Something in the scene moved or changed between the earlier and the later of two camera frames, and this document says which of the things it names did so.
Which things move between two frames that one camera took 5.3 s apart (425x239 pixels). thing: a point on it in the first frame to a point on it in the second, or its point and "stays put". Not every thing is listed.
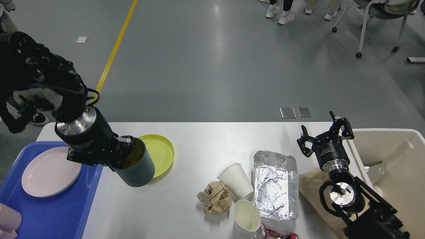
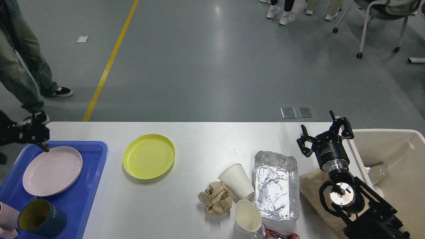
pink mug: (10, 219) stays put
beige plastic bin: (402, 150) stays put
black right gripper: (328, 146) stays put
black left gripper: (90, 139) to (28, 131)
